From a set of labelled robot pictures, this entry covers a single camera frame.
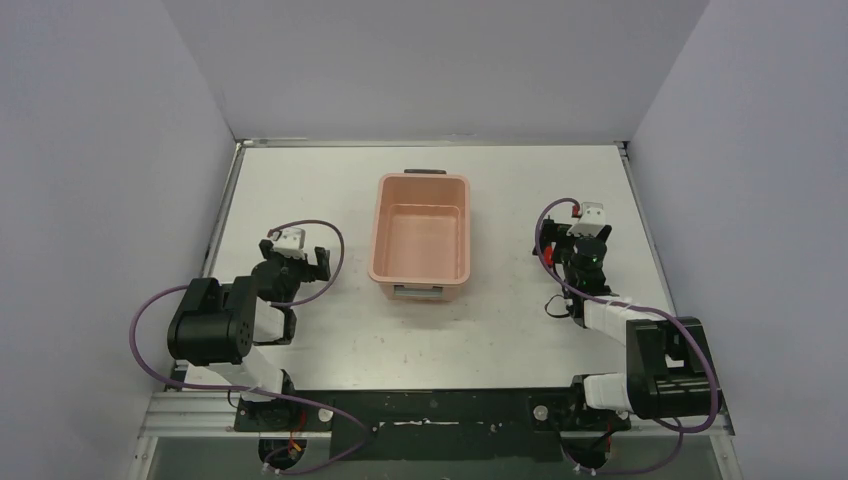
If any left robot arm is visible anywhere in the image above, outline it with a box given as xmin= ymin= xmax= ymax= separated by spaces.
xmin=167 ymin=234 xmax=331 ymax=431

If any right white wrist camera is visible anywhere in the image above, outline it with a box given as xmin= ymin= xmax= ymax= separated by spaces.
xmin=567 ymin=202 xmax=607 ymax=238

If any purple cable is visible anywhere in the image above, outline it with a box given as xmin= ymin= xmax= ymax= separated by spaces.
xmin=534 ymin=197 xmax=722 ymax=477
xmin=128 ymin=219 xmax=372 ymax=477

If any pink plastic bin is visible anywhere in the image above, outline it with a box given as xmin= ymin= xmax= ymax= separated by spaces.
xmin=368 ymin=169 xmax=471 ymax=302

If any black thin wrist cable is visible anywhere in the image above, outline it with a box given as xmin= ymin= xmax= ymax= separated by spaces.
xmin=544 ymin=294 xmax=575 ymax=321

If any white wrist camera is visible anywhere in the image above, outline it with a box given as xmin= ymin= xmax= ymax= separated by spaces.
xmin=567 ymin=202 xmax=607 ymax=238
xmin=270 ymin=227 xmax=306 ymax=260

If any aluminium frame rail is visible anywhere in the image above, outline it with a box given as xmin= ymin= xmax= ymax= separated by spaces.
xmin=139 ymin=392 xmax=735 ymax=438

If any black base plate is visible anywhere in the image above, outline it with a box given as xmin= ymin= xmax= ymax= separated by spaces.
xmin=234 ymin=383 xmax=631 ymax=462

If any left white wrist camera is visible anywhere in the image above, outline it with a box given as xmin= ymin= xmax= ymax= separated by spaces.
xmin=270 ymin=227 xmax=306 ymax=260

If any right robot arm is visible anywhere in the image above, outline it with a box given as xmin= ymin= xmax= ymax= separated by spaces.
xmin=532 ymin=218 xmax=722 ymax=429

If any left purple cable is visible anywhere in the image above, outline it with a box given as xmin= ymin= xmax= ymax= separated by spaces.
xmin=128 ymin=219 xmax=372 ymax=477

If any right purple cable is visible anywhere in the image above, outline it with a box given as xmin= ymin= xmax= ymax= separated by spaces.
xmin=534 ymin=197 xmax=722 ymax=477

